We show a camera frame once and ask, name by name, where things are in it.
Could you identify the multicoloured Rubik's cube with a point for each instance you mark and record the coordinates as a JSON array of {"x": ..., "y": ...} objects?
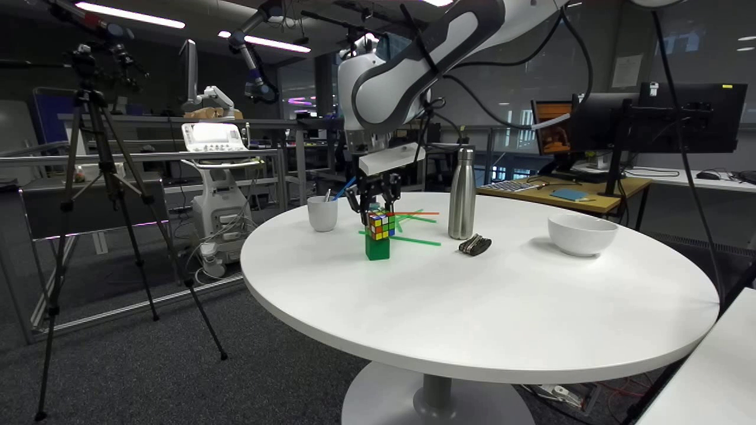
[{"x": 378, "y": 225}]

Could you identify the orange stick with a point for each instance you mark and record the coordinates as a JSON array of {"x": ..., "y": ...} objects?
[{"x": 421, "y": 213}]

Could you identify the ceiling light strip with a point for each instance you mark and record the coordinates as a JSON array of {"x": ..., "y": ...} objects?
[
  {"x": 130, "y": 15},
  {"x": 262, "y": 42}
]

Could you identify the long green straw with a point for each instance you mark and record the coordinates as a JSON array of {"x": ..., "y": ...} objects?
[{"x": 417, "y": 242}]

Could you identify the green star-shaped toy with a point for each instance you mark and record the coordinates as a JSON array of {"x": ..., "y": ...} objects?
[{"x": 413, "y": 218}]

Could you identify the black calculator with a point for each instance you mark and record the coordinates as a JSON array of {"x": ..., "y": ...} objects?
[{"x": 476, "y": 244}]

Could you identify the black camera tripod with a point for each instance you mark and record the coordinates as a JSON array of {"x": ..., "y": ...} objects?
[{"x": 97, "y": 181}]

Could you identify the monitor with orange screen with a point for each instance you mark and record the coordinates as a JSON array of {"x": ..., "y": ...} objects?
[{"x": 554, "y": 126}]

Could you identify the green cube block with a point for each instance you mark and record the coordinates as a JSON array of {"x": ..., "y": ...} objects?
[{"x": 377, "y": 248}]

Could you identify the white side desk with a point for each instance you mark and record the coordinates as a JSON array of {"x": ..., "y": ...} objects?
[{"x": 710, "y": 369}]

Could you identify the stainless steel bottle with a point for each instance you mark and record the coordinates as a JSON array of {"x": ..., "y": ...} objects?
[{"x": 460, "y": 192}]

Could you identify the wide black monitor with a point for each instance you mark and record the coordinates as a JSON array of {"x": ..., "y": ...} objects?
[{"x": 668, "y": 118}]

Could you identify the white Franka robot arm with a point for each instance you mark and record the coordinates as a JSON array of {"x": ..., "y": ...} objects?
[{"x": 440, "y": 56}]

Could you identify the white cup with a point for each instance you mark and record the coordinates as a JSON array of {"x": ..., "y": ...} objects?
[{"x": 322, "y": 213}]

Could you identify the white equipment cart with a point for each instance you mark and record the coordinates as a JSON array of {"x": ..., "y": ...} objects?
[{"x": 215, "y": 181}]

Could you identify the wooden desk with papers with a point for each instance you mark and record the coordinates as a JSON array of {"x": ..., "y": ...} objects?
[{"x": 563, "y": 192}]

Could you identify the white ceramic bowl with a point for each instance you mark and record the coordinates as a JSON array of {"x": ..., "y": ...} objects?
[{"x": 582, "y": 234}]

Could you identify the white table pedestal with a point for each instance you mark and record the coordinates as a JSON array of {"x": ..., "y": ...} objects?
[{"x": 437, "y": 398}]

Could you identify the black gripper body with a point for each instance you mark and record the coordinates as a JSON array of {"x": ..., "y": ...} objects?
[{"x": 377, "y": 189}]

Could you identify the dark panel board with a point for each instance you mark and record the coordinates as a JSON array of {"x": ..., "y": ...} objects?
[{"x": 91, "y": 208}]

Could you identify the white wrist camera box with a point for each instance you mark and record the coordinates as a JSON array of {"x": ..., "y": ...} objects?
[{"x": 391, "y": 159}]

